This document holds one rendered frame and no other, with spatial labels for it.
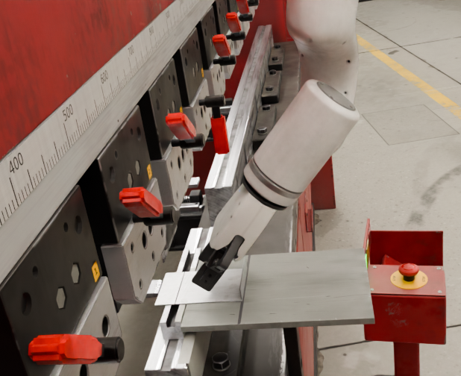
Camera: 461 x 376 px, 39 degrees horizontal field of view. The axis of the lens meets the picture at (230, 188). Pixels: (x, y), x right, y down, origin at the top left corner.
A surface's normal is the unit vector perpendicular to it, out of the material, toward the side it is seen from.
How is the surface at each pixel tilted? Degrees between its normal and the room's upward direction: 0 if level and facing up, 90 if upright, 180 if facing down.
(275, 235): 0
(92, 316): 90
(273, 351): 0
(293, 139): 71
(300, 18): 80
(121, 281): 90
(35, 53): 90
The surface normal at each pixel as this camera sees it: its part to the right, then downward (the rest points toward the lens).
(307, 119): -0.52, 0.11
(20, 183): 0.99, -0.07
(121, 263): -0.11, 0.43
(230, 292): -0.14, -0.90
